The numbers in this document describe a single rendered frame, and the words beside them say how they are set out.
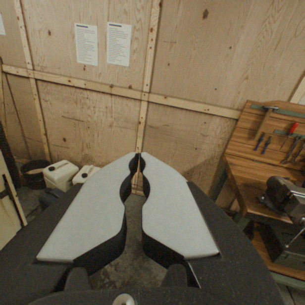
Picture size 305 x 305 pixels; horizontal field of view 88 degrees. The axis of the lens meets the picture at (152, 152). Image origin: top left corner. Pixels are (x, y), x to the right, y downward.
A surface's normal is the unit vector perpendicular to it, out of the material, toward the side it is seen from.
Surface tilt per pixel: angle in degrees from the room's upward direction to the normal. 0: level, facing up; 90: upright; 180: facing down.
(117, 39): 90
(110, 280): 0
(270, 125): 90
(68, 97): 90
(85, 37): 90
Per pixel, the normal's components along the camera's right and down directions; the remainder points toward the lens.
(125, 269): 0.15, -0.86
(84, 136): -0.20, 0.45
